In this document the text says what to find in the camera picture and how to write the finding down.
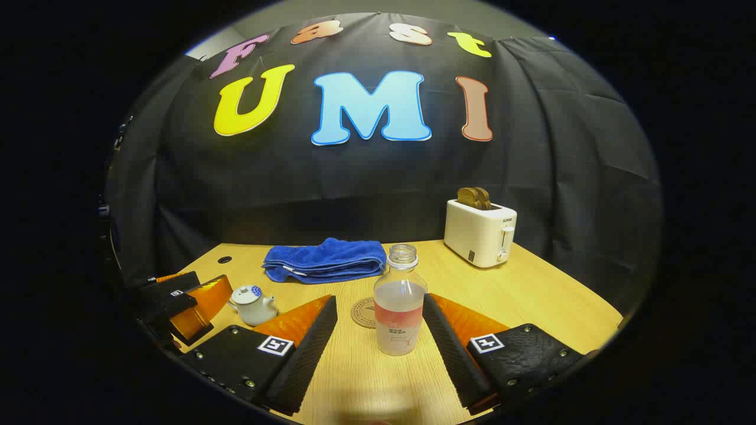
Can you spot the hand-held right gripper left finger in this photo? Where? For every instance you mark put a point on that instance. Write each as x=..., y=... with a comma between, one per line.
x=310, y=354

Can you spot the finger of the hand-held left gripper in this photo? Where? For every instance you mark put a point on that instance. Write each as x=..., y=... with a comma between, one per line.
x=171, y=304
x=165, y=283

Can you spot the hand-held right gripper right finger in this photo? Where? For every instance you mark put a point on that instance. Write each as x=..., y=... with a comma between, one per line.
x=452, y=354

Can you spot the round cork coaster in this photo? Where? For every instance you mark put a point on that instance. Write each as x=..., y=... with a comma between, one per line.
x=361, y=313

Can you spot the white ceramic teacup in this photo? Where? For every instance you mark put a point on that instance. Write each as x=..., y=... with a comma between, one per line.
x=255, y=313

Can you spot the clear plastic water bottle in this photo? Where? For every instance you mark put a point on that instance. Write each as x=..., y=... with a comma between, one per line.
x=400, y=307

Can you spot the white blue-patterned teacup lid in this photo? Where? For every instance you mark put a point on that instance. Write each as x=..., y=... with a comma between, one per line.
x=248, y=293

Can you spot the blue folded towel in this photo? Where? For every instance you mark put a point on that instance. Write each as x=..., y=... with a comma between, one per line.
x=325, y=260

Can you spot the white toaster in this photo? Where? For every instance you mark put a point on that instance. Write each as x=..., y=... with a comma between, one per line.
x=478, y=233

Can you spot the brown bread slice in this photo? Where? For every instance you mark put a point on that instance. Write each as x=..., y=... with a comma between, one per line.
x=466, y=198
x=484, y=199

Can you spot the black backdrop cloth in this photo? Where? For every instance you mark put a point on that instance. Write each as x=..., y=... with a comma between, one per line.
x=384, y=177

